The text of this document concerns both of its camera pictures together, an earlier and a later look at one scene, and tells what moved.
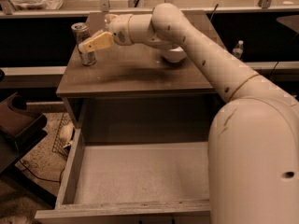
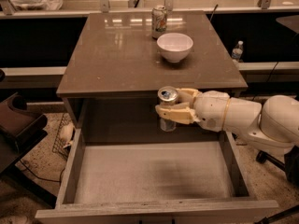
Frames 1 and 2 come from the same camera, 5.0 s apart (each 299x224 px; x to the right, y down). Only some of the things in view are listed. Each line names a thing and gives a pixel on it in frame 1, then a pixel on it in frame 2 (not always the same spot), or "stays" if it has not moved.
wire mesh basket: x=64 y=135 stays
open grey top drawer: x=130 y=183 stays
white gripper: x=120 y=29 → x=211 y=110
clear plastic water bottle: x=238 y=50 stays
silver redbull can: x=81 y=32 → x=167 y=95
